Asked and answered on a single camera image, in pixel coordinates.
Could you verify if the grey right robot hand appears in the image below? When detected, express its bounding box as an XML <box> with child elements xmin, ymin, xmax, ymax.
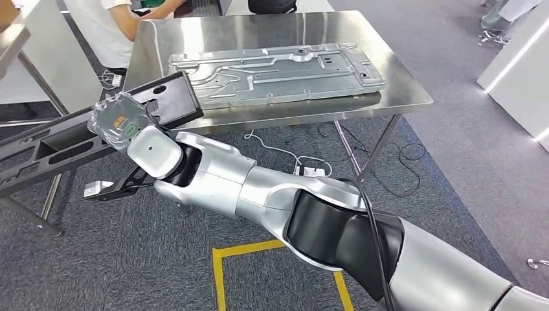
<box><xmin>87</xmin><ymin>91</ymin><xmax>157</xmax><ymax>151</ymax></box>

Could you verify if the long black plastic frame part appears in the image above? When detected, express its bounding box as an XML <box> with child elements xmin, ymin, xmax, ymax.
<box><xmin>0</xmin><ymin>71</ymin><xmax>205</xmax><ymax>198</ymax></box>

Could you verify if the stainless steel workbench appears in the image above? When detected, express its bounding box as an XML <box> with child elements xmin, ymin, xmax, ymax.
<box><xmin>123</xmin><ymin>10</ymin><xmax>434</xmax><ymax>183</ymax></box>

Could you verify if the white desk with metal legs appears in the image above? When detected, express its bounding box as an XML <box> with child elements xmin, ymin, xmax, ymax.
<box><xmin>0</xmin><ymin>0</ymin><xmax>105</xmax><ymax>238</ymax></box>

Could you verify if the person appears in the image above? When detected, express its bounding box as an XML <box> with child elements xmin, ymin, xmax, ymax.
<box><xmin>63</xmin><ymin>0</ymin><xmax>188</xmax><ymax>77</ymax></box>

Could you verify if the stamped grey metal plate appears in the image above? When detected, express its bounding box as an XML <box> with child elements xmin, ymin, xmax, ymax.
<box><xmin>168</xmin><ymin>41</ymin><xmax>387</xmax><ymax>110</ymax></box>

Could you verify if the white power strip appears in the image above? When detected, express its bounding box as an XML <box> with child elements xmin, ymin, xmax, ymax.
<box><xmin>293</xmin><ymin>165</ymin><xmax>327</xmax><ymax>178</ymax></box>

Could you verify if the white table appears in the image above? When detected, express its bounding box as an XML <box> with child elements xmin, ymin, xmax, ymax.
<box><xmin>223</xmin><ymin>0</ymin><xmax>336</xmax><ymax>16</ymax></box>

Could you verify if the chrome chair base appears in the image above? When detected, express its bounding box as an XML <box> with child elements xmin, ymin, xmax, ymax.
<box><xmin>477</xmin><ymin>27</ymin><xmax>511</xmax><ymax>47</ymax></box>

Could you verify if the white charger with cord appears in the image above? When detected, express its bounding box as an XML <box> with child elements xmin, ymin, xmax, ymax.
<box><xmin>97</xmin><ymin>68</ymin><xmax>124</xmax><ymax>90</ymax></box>

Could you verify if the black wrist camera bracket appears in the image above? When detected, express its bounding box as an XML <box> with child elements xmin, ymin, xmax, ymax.
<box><xmin>84</xmin><ymin>165</ymin><xmax>151</xmax><ymax>203</ymax></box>

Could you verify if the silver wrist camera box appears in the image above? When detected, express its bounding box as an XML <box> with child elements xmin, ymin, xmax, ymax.
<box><xmin>84</xmin><ymin>180</ymin><xmax>115</xmax><ymax>199</ymax></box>

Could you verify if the white floor cable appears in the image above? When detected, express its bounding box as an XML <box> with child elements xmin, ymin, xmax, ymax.
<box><xmin>243</xmin><ymin>130</ymin><xmax>333</xmax><ymax>177</ymax></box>

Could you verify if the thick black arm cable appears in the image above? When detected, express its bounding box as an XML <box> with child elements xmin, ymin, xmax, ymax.
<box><xmin>339</xmin><ymin>178</ymin><xmax>396</xmax><ymax>311</ymax></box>

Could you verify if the black floor cable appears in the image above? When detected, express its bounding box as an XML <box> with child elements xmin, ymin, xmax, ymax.
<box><xmin>317</xmin><ymin>122</ymin><xmax>427</xmax><ymax>199</ymax></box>

